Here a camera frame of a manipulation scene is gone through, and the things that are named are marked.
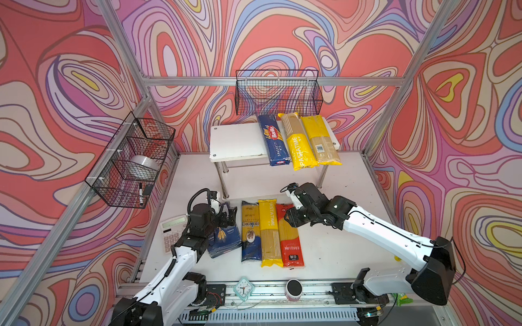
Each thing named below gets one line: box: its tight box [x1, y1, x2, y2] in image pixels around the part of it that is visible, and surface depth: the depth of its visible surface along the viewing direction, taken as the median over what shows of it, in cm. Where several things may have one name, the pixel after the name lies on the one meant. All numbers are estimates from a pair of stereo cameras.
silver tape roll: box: [128, 154, 161, 172], surface depth 75 cm
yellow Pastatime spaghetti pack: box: [258, 198, 284, 268], surface depth 88 cm
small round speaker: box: [285, 278, 304, 302], surface depth 72 cm
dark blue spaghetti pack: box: [257, 114, 291, 166], surface depth 73 cm
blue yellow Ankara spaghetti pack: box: [241, 201, 262, 263], surface depth 88 cm
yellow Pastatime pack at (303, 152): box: [277, 112, 320, 171], surface depth 73 cm
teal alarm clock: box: [233, 276, 256, 303], surface depth 75 cm
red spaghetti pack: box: [275, 203, 305, 268], surface depth 84 cm
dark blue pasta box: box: [207, 224, 243, 259], surface depth 82 cm
